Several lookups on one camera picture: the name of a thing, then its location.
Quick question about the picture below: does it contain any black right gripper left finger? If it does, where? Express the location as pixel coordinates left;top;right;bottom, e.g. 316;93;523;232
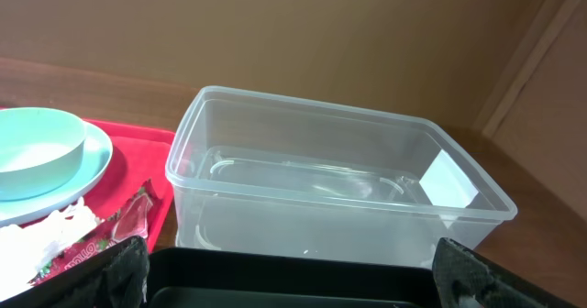
1;236;150;308

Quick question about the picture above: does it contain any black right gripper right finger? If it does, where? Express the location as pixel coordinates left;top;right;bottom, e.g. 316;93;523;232
432;237;573;308

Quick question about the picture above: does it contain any red snack wrapper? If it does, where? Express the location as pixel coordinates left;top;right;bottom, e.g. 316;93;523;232
29;180;161;286

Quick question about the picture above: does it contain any white tissue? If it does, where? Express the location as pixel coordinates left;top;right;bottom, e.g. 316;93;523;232
1;198;102;301

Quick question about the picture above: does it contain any light blue plate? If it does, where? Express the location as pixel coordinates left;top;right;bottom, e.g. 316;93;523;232
1;122;114;226

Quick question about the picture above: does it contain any mint green bowl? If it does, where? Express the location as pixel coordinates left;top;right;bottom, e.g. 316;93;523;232
1;107;87;201

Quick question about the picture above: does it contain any clear plastic waste bin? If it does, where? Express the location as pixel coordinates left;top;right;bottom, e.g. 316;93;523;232
165;86;517;268

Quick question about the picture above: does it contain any black plastic tray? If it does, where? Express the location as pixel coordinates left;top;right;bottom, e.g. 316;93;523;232
140;248;440;307

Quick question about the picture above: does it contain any white label sticker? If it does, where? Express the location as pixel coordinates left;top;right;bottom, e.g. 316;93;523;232
419;150;479;208

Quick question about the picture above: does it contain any red plastic serving tray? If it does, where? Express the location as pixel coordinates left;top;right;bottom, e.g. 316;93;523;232
20;117;177;254

